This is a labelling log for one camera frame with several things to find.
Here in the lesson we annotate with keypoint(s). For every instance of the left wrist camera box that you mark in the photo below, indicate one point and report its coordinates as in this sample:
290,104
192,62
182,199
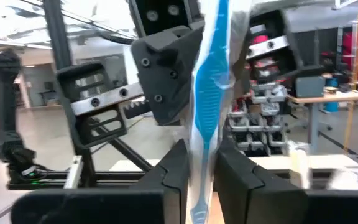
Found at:
163,15

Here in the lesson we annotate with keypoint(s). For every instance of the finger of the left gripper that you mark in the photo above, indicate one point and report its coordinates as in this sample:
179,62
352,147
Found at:
166,77
242,71

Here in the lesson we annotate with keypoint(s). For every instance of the grey equipment box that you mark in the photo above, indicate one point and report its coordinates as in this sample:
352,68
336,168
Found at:
309,87

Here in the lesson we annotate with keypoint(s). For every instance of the blue toothbrush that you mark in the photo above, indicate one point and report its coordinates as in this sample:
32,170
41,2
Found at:
211,93

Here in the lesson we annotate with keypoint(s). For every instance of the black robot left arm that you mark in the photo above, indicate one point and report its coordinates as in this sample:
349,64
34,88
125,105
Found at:
6,99

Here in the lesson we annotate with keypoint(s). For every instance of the grey parts bin rack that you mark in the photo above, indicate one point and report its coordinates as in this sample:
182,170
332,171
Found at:
259,124

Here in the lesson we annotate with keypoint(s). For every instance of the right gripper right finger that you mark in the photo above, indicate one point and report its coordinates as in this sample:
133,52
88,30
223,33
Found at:
275,208

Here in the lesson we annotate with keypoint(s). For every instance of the light wooden desk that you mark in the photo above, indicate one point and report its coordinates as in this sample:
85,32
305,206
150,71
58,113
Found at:
337,98

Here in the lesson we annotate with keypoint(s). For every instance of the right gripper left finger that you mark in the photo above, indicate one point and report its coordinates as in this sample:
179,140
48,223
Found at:
135,208

